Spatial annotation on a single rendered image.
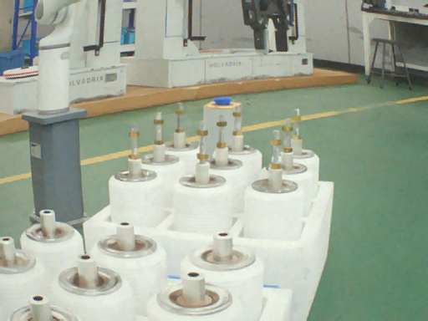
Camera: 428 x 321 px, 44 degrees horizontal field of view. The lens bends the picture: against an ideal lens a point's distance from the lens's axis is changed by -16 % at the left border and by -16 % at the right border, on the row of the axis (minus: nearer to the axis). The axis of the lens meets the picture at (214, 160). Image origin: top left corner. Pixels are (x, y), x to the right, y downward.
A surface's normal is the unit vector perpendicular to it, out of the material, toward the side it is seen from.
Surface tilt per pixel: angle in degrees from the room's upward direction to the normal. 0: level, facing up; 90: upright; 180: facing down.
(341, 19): 90
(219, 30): 90
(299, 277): 90
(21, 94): 90
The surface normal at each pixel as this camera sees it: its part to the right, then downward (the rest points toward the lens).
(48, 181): 0.00, 0.23
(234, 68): 0.71, 0.16
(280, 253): -0.27, 0.22
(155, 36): -0.70, 0.17
